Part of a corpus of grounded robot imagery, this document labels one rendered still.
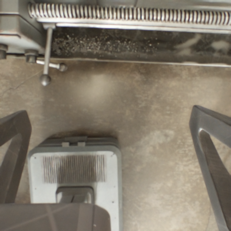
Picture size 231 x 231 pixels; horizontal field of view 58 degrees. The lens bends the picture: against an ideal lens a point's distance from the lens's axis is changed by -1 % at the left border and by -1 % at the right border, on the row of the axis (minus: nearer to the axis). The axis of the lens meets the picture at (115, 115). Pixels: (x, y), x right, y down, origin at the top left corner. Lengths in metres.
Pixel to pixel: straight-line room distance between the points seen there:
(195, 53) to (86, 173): 0.82
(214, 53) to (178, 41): 0.18
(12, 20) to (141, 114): 0.98
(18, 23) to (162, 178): 1.25
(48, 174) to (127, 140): 0.54
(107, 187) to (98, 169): 0.11
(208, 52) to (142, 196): 1.01
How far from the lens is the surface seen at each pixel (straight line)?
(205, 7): 0.88
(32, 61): 0.85
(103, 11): 0.69
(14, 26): 0.66
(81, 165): 1.20
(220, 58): 1.11
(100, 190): 1.25
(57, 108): 1.43
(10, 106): 1.54
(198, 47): 1.07
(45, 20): 0.79
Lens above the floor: 1.38
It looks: 84 degrees down
